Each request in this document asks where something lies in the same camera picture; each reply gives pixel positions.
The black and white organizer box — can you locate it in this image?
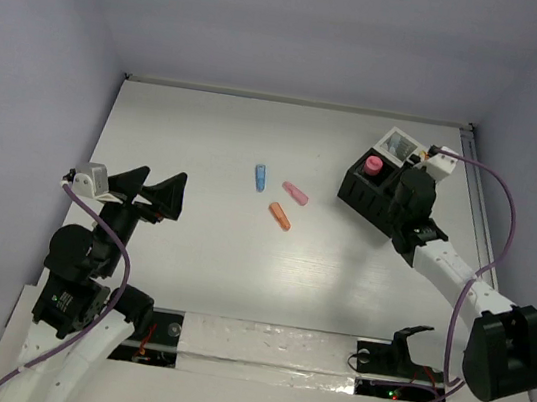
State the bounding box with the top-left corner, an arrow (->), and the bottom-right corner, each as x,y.
337,127 -> 427,237

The light blue highlighter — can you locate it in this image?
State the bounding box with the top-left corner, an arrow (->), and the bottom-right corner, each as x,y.
255,163 -> 267,193

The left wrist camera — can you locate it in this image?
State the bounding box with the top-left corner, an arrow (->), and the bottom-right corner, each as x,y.
61,162 -> 121,203

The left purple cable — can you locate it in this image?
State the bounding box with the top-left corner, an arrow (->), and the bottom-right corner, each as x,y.
0,175 -> 143,402

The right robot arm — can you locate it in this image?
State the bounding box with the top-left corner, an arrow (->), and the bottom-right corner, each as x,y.
389,168 -> 537,402

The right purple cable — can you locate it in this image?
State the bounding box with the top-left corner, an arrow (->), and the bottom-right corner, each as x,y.
413,152 -> 527,402

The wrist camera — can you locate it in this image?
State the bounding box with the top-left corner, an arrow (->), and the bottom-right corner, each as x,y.
422,145 -> 458,183
61,162 -> 121,203

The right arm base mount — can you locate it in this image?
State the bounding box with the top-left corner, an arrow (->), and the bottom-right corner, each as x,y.
346,325 -> 445,402

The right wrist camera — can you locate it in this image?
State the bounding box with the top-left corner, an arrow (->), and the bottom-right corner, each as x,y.
422,145 -> 458,183

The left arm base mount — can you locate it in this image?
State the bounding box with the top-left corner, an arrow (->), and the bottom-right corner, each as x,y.
109,309 -> 185,369

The pink capped highlighter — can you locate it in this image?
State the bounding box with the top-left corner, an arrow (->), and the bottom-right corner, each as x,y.
362,155 -> 384,176

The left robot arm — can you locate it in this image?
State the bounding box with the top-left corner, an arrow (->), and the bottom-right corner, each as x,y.
0,162 -> 188,402

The orange highlighter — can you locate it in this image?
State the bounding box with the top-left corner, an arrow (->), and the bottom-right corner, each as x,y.
268,202 -> 291,231

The purple cable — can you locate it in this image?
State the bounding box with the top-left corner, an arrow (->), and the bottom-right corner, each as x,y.
0,175 -> 143,402
413,152 -> 527,402

